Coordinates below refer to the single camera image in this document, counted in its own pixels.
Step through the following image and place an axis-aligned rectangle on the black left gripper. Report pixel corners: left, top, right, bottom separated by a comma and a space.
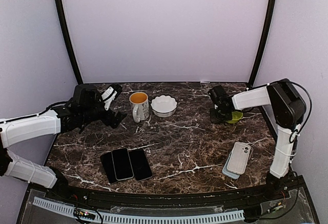
80, 92, 127, 129

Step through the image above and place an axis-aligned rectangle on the small circuit board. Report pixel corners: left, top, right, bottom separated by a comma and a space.
73, 208, 96, 221

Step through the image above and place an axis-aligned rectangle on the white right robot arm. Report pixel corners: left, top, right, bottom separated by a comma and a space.
208, 78, 308, 179

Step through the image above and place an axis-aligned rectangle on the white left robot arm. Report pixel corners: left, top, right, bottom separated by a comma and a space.
1, 84, 127, 201

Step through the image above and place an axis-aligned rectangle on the black frame post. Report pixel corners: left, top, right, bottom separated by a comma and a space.
55, 0, 84, 84
248, 0, 276, 87

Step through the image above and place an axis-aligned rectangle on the black left frame post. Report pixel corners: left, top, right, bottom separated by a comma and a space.
55, 0, 84, 84

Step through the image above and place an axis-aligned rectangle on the black right frame post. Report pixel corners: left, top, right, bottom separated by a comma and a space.
248, 0, 276, 87

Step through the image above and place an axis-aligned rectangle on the beige phone case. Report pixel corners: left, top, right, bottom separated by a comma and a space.
227, 142, 251, 175

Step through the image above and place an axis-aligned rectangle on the silver-edged phone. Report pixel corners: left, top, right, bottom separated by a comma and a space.
112, 148, 134, 180

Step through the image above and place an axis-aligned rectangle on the black phone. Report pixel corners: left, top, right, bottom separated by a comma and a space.
100, 152, 118, 184
129, 149, 153, 181

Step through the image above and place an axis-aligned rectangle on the white floral mug orange inside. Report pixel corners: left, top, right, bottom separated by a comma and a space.
129, 92, 150, 123

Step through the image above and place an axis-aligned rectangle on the clear magsafe phone case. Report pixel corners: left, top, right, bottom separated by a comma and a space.
242, 147, 254, 174

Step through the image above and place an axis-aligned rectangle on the lime green bowl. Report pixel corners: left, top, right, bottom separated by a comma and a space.
226, 111, 243, 124

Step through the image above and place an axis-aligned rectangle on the white scalloped dish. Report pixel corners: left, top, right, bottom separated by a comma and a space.
151, 95, 178, 118

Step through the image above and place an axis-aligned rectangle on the light blue phone case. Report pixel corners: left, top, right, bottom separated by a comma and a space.
222, 154, 240, 180

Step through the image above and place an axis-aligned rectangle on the white slotted cable duct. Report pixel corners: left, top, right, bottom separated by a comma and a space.
33, 196, 245, 224

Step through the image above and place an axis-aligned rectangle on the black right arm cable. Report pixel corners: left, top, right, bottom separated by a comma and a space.
280, 79, 313, 145

